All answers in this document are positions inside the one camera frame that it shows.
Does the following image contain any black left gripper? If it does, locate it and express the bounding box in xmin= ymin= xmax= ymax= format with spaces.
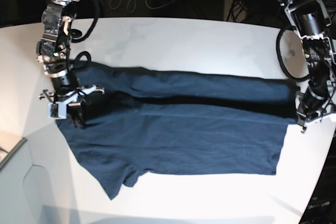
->
xmin=296 ymin=82 xmax=335 ymax=133

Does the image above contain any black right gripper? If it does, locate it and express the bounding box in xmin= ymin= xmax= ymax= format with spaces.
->
xmin=49 ymin=71 xmax=85 ymax=129

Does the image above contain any dark navy t-shirt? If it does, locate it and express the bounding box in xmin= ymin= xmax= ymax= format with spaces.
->
xmin=57 ymin=63 xmax=298 ymax=199

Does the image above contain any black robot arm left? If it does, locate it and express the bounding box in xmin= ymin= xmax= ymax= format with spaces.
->
xmin=276 ymin=0 xmax=335 ymax=133

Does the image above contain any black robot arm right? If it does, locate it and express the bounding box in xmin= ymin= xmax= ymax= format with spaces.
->
xmin=36 ymin=0 xmax=104 ymax=127

